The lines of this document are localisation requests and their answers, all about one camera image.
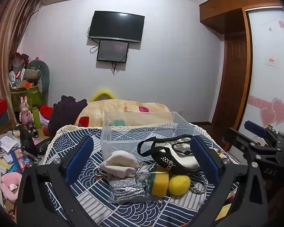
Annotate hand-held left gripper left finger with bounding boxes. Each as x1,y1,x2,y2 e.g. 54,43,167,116
14,136,95,227

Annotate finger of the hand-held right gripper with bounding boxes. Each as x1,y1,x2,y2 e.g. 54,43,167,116
223,127,282,165
244,120,284,145

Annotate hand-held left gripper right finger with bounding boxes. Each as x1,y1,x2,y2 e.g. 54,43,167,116
190,135,269,227

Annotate white cloth bag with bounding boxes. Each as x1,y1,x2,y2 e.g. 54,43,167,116
155,135,201,171

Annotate yellow soft ball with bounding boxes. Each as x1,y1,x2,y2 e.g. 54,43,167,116
168,175,192,195

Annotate beige sock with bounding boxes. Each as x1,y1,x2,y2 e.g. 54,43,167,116
100,151,142,178

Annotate black chain strap purse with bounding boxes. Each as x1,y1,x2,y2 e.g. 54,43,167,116
137,135,207,195

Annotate clear plastic storage box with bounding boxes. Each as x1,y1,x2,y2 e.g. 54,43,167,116
100,111,200,165

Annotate yellow green sponge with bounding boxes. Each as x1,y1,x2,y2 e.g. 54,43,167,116
150,165,169,197

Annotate silver scrubber packet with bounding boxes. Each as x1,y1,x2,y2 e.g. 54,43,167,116
108,176,152,204

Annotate white heart-print wardrobe door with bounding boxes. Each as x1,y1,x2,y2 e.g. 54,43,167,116
231,7,284,153

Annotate blue wave-pattern tablecloth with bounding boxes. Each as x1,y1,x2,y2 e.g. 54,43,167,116
44,124,239,227

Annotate dark purple garment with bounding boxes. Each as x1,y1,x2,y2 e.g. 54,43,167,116
48,95,88,136

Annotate brown wooden door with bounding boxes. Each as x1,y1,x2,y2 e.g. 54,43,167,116
212,33,249,124

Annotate dark cloth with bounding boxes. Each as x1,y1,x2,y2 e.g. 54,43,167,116
19,124,53,158

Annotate red plush toy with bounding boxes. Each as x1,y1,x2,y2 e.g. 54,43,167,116
39,104,54,120

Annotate green bottle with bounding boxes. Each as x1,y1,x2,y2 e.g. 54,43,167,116
32,107,41,129

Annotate beige printed blanket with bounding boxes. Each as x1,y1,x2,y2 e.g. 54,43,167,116
74,99,171,127

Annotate pile of papers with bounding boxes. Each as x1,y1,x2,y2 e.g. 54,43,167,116
0,130,36,173

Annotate pink rabbit figure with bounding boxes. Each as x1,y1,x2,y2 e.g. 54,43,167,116
19,96,33,124

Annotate pink plush pillow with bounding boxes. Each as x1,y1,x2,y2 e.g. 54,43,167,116
0,172,23,202

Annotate green patterned storage box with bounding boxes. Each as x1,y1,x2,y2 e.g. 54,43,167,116
11,86,45,111

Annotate green plush dinosaur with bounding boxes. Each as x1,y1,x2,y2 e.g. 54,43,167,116
24,60,50,95

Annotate pile of toys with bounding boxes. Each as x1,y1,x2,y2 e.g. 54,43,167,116
9,51,31,91

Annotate wooden overhead cabinet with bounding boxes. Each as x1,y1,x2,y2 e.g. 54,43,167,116
199,0,284,27

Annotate striped brown curtain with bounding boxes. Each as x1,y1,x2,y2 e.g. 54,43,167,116
0,0,46,104

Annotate thin white cable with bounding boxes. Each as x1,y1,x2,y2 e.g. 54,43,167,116
93,162,110,180

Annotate black camera lens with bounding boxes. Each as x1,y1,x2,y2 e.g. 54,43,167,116
26,121,40,138

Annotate small black wall monitor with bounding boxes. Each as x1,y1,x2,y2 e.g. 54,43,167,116
97,40,129,63

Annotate wall-mounted black television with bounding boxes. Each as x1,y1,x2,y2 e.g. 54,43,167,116
88,11,145,43

